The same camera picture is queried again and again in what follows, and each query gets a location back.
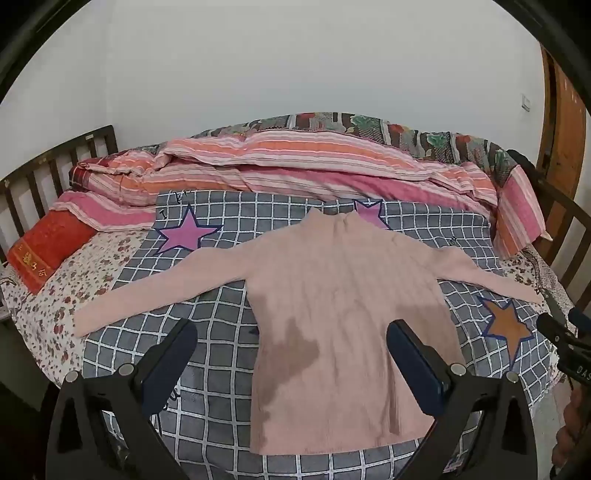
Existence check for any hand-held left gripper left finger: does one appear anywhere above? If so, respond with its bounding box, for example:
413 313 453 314
45 318 198 480

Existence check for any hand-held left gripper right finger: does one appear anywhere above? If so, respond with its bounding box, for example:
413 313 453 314
387 319 548 480

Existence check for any pink knit sweater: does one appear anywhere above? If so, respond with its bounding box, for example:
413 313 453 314
73 207 546 450

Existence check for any person's right hand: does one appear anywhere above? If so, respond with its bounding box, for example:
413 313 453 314
554 385 591 469

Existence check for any grey checked blanket with stars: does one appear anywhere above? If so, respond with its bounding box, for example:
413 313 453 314
83 188 561 480

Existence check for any white floral bed sheet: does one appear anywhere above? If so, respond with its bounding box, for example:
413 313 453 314
0 228 578 398

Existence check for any red embroidered pillow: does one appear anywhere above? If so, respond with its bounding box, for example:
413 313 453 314
7 210 98 295

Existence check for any brown wooden door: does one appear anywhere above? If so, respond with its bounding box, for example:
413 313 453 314
538 44 587 282

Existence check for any dark wooden bed headboard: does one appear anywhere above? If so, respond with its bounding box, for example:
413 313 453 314
0 124 118 268

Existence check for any pink orange striped quilt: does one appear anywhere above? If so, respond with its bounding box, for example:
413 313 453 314
48 129 548 259

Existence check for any dark floral patterned quilt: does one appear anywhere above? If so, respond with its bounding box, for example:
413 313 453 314
189 112 518 190

